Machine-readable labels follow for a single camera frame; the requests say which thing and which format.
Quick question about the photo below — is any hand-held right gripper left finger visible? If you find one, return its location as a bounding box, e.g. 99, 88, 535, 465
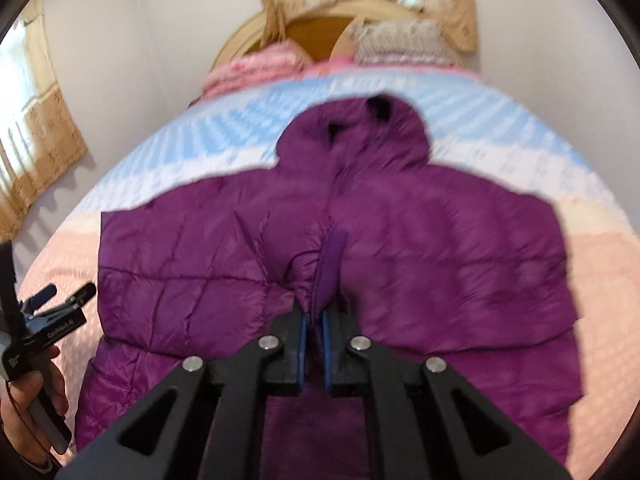
62, 305, 308, 480

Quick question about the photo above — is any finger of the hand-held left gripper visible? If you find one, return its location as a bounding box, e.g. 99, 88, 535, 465
70, 282, 97, 306
20, 284, 57, 313

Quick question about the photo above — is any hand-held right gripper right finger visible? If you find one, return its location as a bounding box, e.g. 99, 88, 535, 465
320, 307, 573, 480

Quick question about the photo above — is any purple puffer jacket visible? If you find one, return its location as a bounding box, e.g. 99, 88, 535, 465
75, 91, 581, 480

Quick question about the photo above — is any person's left hand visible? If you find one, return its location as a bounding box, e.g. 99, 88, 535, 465
0, 347, 68, 466

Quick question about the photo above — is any beige side window curtain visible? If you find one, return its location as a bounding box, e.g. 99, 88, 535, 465
0, 0, 88, 241

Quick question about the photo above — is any dotted pastel bedspread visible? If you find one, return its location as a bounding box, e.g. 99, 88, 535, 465
12, 67, 640, 480

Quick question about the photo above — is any pink folded quilt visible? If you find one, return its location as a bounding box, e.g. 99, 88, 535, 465
202, 42, 311, 106

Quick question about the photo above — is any patterned pillow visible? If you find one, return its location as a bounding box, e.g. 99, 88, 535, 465
347, 20, 453, 66

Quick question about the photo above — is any cream wooden headboard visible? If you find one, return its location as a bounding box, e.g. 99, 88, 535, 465
210, 2, 381, 71

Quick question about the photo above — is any beige curtain behind headboard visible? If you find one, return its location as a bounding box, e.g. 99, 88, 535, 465
255, 0, 478, 53

